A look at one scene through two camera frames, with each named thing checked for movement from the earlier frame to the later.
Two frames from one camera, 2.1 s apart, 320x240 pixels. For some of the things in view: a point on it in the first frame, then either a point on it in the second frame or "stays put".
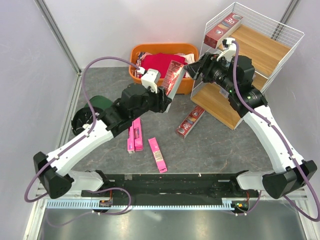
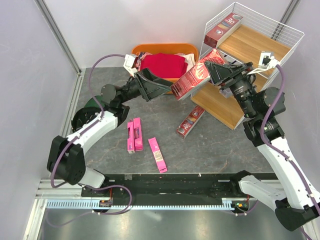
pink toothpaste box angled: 158,154 stays put
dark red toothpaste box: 173,75 to 197,77
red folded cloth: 161,62 stays put
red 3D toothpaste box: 215,36 stays put
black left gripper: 162,101 to 141,76
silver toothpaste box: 224,92 stays put
